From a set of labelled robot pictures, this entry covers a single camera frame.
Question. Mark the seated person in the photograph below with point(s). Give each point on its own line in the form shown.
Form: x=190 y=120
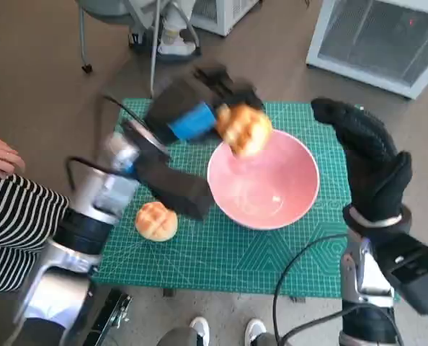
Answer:
x=174 y=43

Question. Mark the person's hand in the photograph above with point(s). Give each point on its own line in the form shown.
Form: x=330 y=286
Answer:
x=1 y=156

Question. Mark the oblong toasted toy bread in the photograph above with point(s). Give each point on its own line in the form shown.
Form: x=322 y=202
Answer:
x=246 y=129

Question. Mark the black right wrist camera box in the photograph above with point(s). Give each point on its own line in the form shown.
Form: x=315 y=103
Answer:
x=412 y=266

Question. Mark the green cutting mat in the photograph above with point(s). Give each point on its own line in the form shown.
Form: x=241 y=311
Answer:
x=207 y=263

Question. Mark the black table bracket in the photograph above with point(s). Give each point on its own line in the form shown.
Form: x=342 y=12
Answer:
x=297 y=299
x=167 y=292

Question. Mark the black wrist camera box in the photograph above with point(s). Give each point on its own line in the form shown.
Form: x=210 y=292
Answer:
x=178 y=191
x=412 y=266

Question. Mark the white shoe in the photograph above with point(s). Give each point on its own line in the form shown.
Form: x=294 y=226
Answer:
x=199 y=329
x=255 y=329

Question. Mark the small white grille appliance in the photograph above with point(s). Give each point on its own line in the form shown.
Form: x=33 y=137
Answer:
x=217 y=14

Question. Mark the round scored toy bread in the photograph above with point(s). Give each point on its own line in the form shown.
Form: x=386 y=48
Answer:
x=156 y=221

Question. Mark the pink bowl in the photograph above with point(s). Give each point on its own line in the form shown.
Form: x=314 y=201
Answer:
x=271 y=187

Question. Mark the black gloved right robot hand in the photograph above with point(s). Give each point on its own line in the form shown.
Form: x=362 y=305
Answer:
x=372 y=173

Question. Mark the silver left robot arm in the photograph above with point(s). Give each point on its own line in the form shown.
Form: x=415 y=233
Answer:
x=102 y=194

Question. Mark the black silver metal clamp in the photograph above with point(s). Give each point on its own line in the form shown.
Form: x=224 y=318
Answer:
x=115 y=313

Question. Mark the grey leg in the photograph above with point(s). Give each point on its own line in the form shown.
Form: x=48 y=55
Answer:
x=178 y=337
x=269 y=339

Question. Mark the grey office chair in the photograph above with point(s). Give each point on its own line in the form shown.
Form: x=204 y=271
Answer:
x=154 y=54

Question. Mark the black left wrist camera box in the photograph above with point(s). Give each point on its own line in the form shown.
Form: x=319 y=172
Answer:
x=178 y=191

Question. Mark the large white grille appliance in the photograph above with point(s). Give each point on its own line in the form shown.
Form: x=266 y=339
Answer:
x=376 y=39

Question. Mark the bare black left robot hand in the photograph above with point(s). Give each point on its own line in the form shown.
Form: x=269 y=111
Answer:
x=185 y=119

